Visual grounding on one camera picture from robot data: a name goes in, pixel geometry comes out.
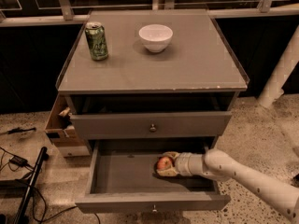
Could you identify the red apple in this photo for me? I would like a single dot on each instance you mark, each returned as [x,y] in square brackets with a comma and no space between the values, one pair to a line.
[164,163]

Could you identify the black pole on floor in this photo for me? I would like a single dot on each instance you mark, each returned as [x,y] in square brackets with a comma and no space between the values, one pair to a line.
[29,186]

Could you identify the cardboard box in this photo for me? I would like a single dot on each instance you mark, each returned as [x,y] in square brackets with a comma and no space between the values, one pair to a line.
[62,133]

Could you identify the white pillar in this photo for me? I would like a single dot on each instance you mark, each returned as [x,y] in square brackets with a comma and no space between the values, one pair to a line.
[273,88]

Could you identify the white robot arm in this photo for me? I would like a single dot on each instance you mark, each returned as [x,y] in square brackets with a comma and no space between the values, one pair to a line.
[219,166]

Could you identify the metal middle drawer knob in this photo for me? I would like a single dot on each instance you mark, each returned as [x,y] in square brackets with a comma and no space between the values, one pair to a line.
[154,209]

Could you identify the grey drawer cabinet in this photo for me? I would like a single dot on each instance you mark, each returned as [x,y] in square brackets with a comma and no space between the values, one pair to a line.
[197,72]

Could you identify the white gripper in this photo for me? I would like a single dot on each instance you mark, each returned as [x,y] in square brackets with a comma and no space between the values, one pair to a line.
[183,163]

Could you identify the metal drawer knob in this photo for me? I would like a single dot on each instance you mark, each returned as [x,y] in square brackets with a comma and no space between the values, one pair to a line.
[152,128]
[154,209]

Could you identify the metal top drawer knob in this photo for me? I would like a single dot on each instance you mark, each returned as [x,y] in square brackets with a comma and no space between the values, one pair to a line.
[152,128]

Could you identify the black power adapter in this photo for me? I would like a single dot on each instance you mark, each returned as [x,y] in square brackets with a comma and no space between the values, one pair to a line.
[19,161]

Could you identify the grey top drawer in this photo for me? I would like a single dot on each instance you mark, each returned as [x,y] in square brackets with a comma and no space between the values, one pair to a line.
[137,125]

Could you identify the grey open middle drawer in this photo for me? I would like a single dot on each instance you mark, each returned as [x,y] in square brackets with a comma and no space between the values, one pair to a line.
[123,179]

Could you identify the white ceramic bowl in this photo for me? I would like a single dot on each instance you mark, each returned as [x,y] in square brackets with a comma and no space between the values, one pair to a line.
[155,37]

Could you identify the metal window railing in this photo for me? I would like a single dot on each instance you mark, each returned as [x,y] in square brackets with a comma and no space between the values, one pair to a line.
[52,12]

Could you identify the green soda can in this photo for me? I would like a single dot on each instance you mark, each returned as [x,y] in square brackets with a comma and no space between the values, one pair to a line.
[96,39]

